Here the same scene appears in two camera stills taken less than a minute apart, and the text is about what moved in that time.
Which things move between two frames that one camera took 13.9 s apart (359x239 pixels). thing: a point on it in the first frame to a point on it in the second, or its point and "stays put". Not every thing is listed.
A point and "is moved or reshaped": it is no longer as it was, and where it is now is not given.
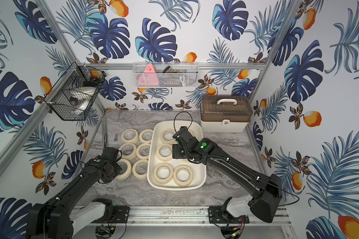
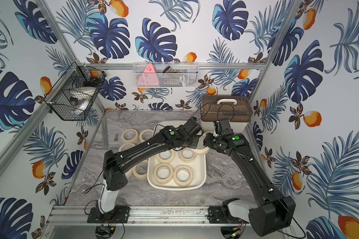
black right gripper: [175, 150] to [207, 139]
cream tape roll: [164, 152] stays put
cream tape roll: [129, 136] stays put
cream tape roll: [128, 150] stays put
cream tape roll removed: [146, 135] stays put
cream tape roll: [166, 136] is moved or reshaped
